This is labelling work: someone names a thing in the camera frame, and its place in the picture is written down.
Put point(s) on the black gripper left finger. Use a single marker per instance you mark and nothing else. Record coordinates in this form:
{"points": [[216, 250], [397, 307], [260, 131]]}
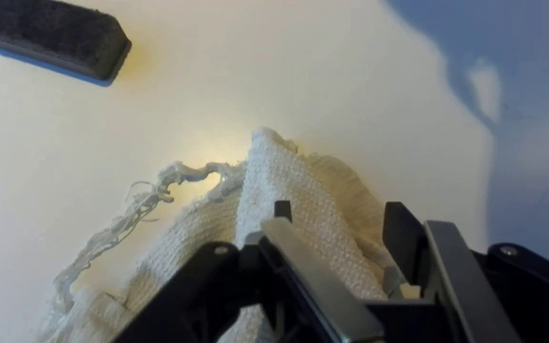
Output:
{"points": [[314, 286]]}

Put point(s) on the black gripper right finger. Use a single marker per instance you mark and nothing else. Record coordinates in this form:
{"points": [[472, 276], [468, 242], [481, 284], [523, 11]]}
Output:
{"points": [[466, 291]]}

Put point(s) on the white knitted shirt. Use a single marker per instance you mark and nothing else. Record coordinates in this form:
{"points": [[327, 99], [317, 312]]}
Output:
{"points": [[306, 190]]}

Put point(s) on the black rectangular block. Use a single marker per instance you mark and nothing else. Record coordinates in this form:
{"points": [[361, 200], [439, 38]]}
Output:
{"points": [[52, 34]]}

